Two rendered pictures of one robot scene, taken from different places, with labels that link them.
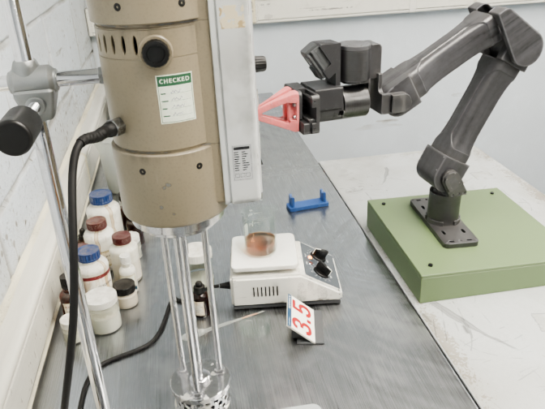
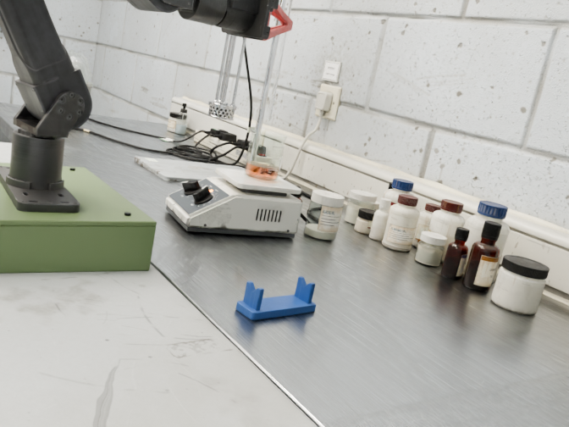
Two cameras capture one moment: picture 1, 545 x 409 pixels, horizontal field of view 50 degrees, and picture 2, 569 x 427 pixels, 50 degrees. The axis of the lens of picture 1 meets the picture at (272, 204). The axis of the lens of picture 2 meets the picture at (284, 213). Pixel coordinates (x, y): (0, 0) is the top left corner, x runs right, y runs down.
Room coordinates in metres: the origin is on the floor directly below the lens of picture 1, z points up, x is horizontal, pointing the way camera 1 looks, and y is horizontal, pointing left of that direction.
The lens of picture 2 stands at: (1.89, -0.42, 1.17)
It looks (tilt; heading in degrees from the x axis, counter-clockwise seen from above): 13 degrees down; 152
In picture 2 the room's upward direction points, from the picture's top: 12 degrees clockwise
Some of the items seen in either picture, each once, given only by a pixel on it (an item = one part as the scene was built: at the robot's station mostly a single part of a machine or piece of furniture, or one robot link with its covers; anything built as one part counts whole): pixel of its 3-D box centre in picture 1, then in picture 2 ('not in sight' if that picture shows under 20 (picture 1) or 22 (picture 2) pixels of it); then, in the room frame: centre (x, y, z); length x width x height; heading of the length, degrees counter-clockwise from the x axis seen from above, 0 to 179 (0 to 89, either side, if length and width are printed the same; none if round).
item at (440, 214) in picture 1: (444, 205); (36, 161); (1.06, -0.35, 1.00); 0.20 x 0.07 x 0.08; 6
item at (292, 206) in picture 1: (307, 200); (278, 296); (1.29, -0.09, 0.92); 0.10 x 0.03 x 0.04; 105
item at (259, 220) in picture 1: (261, 231); (263, 157); (0.94, 0.02, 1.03); 0.07 x 0.06 x 0.08; 106
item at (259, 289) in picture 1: (278, 270); (239, 203); (0.94, -0.01, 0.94); 0.22 x 0.13 x 0.08; 91
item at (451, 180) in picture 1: (444, 177); (47, 111); (1.05, -0.34, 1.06); 0.09 x 0.06 x 0.06; 16
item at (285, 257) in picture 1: (263, 251); (257, 180); (0.94, 0.02, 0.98); 0.12 x 0.12 x 0.01; 1
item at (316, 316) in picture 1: (305, 317); not in sight; (0.82, -0.05, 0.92); 0.09 x 0.06 x 0.04; 177
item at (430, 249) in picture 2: (130, 247); (430, 249); (1.09, 0.31, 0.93); 0.05 x 0.05 x 0.05
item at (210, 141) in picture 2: not in sight; (229, 147); (0.17, 0.27, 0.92); 0.40 x 0.06 x 0.04; 8
